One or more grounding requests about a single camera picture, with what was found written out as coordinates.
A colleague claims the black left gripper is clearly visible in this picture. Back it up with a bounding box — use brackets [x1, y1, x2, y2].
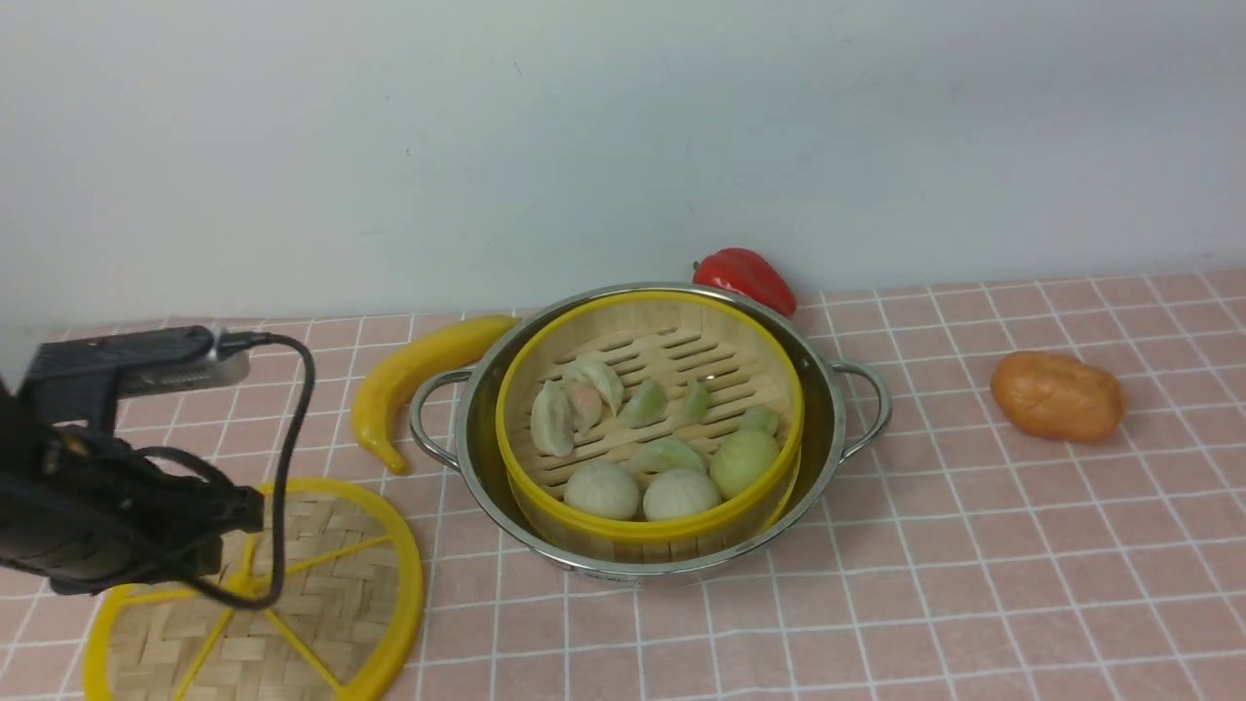
[1, 379, 265, 595]

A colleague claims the woven bamboo steamer lid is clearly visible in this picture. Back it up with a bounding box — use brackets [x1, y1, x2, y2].
[82, 479, 422, 700]

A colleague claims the yellow rimmed bamboo steamer basket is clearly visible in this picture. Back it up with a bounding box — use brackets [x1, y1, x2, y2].
[495, 288, 806, 564]

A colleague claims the white dumpling top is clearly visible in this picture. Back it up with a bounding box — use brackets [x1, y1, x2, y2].
[564, 356, 625, 416]

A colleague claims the stainless steel pot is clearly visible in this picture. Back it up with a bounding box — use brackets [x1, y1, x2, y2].
[407, 283, 892, 586]

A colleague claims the yellow toy banana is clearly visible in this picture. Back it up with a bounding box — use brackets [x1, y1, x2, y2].
[350, 314, 520, 474]

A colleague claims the white dumpling far left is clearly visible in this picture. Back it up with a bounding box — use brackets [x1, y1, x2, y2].
[530, 379, 574, 458]

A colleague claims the pinkish white dumpling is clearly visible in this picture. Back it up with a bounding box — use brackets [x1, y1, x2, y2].
[566, 381, 604, 435]

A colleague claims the white steamed bun left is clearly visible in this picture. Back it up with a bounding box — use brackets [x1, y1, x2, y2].
[564, 461, 640, 522]

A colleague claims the white steamed bun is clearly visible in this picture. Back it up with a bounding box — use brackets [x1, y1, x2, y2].
[564, 461, 640, 522]
[640, 467, 721, 522]

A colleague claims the green dumpling middle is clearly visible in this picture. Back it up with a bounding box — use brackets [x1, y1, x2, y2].
[618, 379, 668, 427]

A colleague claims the green dumpling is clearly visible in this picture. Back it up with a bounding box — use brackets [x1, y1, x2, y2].
[625, 436, 706, 474]
[618, 379, 668, 427]
[674, 379, 711, 426]

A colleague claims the green dumpling lower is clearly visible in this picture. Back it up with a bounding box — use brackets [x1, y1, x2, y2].
[625, 436, 706, 474]

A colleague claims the white steamed bun middle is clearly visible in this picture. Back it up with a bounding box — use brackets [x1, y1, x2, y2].
[640, 467, 721, 522]

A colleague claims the green dumpling right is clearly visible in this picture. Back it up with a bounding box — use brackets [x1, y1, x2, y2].
[674, 379, 711, 426]

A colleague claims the green steamed bun large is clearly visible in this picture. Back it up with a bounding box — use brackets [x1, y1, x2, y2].
[711, 427, 780, 498]

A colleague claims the small green bun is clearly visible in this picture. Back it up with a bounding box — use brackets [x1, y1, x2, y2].
[739, 405, 780, 436]

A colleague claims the red toy bell pepper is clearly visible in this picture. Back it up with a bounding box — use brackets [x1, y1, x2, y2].
[692, 247, 797, 318]

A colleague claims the orange brown toy potato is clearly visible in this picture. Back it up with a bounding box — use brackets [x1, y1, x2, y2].
[991, 351, 1126, 443]

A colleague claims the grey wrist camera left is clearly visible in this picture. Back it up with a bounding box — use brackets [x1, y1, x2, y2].
[17, 325, 257, 433]

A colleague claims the black camera cable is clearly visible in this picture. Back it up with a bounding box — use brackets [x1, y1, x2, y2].
[59, 331, 316, 610]

